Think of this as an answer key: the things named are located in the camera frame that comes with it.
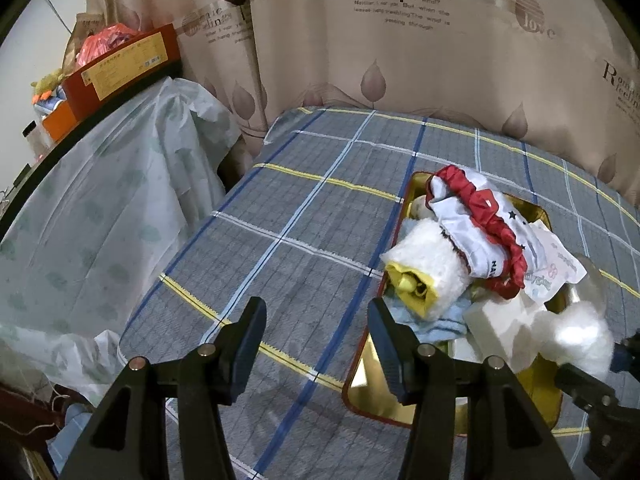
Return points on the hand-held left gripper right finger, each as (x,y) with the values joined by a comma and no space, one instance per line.
(390,355)

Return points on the white cloth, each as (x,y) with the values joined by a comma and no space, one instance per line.
(500,325)

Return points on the dark wooden furniture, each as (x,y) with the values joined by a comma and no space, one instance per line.
(20,410)

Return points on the stainless steel bowl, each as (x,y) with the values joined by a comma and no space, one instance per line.
(592,280)

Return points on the brown paper bag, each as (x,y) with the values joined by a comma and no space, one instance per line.
(82,27)

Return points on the red and white star garment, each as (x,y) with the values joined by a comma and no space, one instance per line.
(480,230)

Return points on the white plastic cover sheet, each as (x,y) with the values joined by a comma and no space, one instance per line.
(100,200)

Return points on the small orange box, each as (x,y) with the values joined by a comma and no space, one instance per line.
(60,122)

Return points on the orange and yellow cardboard box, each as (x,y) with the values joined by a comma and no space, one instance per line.
(120,70)

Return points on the gold rectangular tray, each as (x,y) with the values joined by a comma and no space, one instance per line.
(362,380)

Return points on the red plastic bag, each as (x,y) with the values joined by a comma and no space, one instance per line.
(105,42)

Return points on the clear jar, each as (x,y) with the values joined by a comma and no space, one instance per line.
(32,137)

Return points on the light blue fluffy towel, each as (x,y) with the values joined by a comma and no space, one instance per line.
(445,322)

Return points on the white fluffy yellow-lined sock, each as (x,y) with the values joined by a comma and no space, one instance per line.
(435,260)

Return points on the beige leaf-print curtain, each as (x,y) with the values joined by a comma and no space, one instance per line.
(400,70)

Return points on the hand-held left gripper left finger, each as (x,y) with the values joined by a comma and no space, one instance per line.
(247,350)

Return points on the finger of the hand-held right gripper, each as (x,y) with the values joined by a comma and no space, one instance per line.
(585,390)
(625,355)

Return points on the yellow plush toy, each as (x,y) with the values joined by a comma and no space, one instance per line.
(50,82)

